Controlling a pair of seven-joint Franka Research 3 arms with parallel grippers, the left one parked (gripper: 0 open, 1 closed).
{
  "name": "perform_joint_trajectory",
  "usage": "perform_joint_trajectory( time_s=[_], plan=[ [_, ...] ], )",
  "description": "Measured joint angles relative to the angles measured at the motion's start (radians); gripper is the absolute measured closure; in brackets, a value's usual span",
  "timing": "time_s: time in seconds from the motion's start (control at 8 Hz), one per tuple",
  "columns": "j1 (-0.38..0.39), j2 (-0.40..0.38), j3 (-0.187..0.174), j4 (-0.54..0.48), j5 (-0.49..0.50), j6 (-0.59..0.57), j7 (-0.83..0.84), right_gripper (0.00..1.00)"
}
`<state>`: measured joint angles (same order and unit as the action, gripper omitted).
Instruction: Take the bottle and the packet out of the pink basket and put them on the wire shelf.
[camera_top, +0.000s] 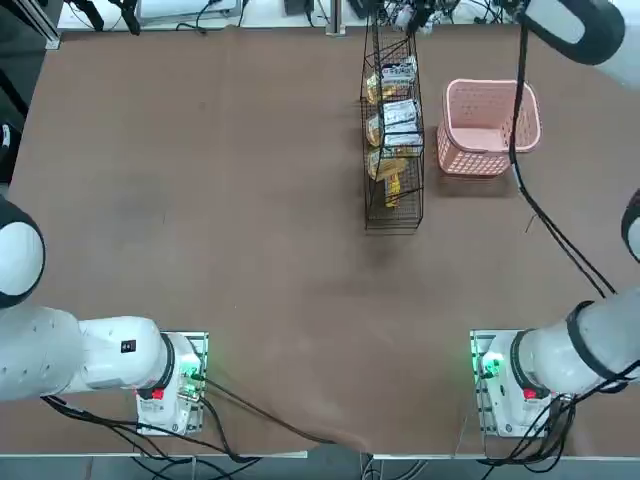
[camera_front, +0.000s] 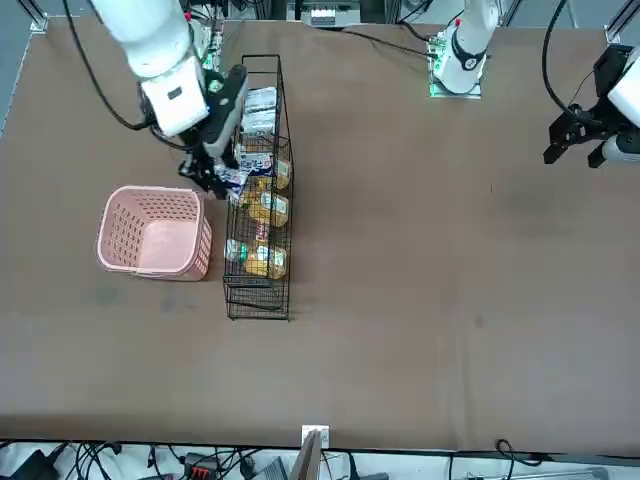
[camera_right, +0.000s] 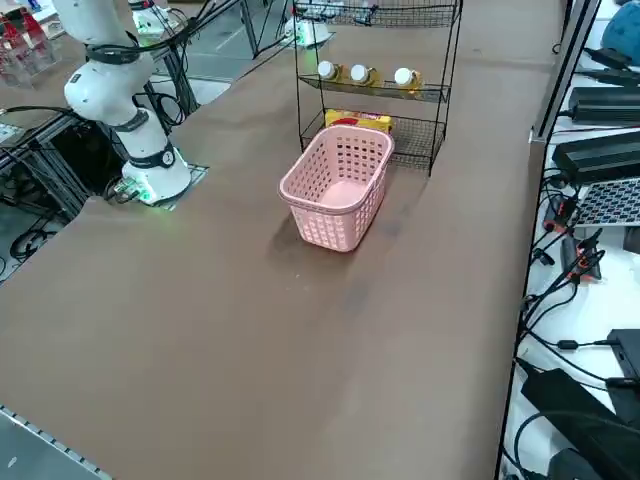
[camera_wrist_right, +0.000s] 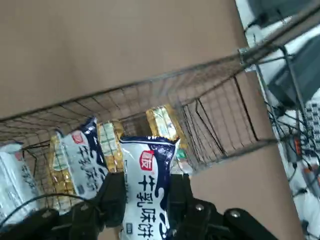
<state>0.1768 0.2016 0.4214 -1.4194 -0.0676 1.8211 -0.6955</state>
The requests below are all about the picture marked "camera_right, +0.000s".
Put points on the pink plastic basket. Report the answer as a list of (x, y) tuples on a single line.
[(330, 230)]

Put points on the white tissue packet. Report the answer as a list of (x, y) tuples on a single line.
[(311, 10), (334, 11)]

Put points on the blue white snack packet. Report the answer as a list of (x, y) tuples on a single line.
[(364, 14)]

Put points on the yellow red biscuit box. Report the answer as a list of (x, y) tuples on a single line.
[(350, 119)]

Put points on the red black clip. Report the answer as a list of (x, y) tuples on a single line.
[(562, 207), (580, 260)]

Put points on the black metal stand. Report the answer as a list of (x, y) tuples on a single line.
[(65, 150)]

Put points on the white device with green light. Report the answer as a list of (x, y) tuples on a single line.
[(150, 22)]

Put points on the patterned flat board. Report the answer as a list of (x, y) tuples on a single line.
[(610, 202)]

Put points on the black flat box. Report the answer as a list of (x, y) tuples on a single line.
[(627, 350)]

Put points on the clear acrylic box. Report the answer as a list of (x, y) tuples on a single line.
[(30, 55)]

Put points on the grey metal edge panel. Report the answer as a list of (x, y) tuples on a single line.
[(30, 450)]

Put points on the blue cloth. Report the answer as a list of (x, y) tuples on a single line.
[(622, 27)]

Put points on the aluminium frame post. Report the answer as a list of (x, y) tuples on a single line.
[(560, 85)]

